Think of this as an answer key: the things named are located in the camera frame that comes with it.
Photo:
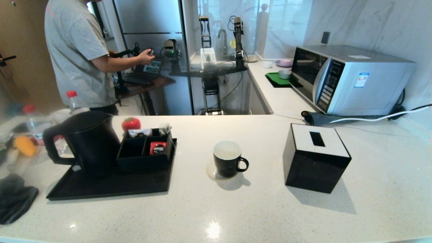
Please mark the black teleoperation rig stand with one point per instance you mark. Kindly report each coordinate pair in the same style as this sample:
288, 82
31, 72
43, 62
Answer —
211, 89

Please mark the purple plate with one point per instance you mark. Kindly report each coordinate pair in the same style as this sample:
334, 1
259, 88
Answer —
284, 63

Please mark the small grey bowl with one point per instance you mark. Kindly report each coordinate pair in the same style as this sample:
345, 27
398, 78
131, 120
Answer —
284, 75

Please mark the black mug white inside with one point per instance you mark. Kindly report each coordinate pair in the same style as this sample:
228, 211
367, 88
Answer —
226, 167

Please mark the clear wrapped packet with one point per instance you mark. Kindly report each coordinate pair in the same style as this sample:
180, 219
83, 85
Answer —
165, 129

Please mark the red coffee sachet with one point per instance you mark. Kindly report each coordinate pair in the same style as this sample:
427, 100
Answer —
158, 147

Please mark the silver refrigerator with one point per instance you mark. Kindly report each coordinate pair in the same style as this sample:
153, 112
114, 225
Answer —
152, 20

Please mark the black upright frame device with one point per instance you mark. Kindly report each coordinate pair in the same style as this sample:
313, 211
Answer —
205, 33

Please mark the orange round object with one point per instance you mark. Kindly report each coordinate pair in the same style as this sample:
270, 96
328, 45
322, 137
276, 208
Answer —
25, 145

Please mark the silver microwave oven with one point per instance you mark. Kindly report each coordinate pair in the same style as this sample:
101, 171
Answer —
371, 87

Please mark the black compartment organizer box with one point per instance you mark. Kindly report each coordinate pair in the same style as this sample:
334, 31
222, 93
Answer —
141, 162

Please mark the black laptop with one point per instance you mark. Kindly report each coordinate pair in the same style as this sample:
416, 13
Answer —
148, 69

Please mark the white kitchen cabinet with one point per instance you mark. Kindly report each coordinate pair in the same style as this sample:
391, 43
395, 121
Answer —
258, 101

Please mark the window with dark frame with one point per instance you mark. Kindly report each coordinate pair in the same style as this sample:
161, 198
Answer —
98, 20

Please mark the black rectangular serving tray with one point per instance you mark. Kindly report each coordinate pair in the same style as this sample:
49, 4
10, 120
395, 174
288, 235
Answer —
118, 185

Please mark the black electric kettle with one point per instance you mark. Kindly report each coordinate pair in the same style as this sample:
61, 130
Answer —
91, 141

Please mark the person in grey t-shirt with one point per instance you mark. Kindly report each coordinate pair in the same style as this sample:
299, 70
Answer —
74, 50

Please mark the round translucent coaster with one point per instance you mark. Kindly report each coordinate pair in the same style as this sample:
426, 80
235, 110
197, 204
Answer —
210, 172

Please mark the black tissue box white lid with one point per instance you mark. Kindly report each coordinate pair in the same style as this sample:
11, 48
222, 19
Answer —
314, 172

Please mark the black handheld teleoperation rig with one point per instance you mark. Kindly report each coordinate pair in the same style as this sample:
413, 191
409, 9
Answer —
123, 53

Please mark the white tea bag packet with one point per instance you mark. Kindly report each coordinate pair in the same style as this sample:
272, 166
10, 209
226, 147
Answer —
138, 132

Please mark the dark wall socket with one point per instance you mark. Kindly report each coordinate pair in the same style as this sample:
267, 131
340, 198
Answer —
325, 37

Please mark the chrome kitchen faucet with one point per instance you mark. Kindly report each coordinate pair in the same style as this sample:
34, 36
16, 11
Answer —
222, 35

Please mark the small white bowl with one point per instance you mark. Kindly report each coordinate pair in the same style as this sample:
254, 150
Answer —
266, 64

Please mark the clear water bottle red cap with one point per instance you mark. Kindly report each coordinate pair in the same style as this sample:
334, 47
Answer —
77, 103
33, 123

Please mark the green plastic tray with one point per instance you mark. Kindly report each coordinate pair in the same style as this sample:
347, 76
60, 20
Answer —
274, 78

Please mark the dark grey folded cloth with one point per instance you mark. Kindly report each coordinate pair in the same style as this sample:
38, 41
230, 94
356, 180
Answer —
15, 199

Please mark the red tomato-shaped timer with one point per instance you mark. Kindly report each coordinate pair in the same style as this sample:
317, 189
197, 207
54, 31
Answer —
131, 123

